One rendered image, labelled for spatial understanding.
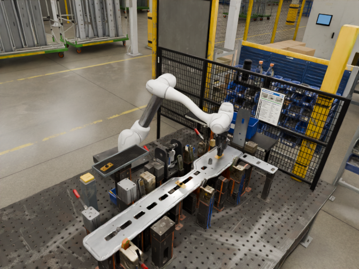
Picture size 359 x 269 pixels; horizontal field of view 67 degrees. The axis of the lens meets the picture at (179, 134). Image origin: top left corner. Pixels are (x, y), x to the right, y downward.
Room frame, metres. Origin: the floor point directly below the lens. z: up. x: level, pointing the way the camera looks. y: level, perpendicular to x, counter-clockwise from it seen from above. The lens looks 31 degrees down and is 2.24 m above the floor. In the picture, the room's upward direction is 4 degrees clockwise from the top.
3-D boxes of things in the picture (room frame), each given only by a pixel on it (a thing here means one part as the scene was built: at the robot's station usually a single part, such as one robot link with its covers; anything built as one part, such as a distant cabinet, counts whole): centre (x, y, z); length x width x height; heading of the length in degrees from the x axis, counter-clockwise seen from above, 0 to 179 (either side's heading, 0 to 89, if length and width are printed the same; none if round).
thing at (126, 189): (1.27, 0.31, 0.90); 0.13 x 0.10 x 0.41; 51
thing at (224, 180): (1.52, -0.34, 0.84); 0.11 x 0.08 x 0.29; 51
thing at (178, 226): (1.35, 0.02, 0.84); 0.17 x 0.06 x 0.29; 51
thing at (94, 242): (1.39, -0.02, 1.00); 1.38 x 0.22 x 0.02; 141
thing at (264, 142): (2.24, -0.45, 1.02); 0.90 x 0.22 x 0.03; 51
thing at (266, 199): (1.65, -0.72, 0.84); 0.11 x 0.06 x 0.29; 51
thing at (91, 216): (1.06, 0.47, 0.88); 0.11 x 0.10 x 0.36; 51
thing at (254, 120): (2.17, -0.53, 1.10); 0.30 x 0.17 x 0.13; 58
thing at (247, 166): (1.71, -0.52, 0.84); 0.11 x 0.10 x 0.28; 51
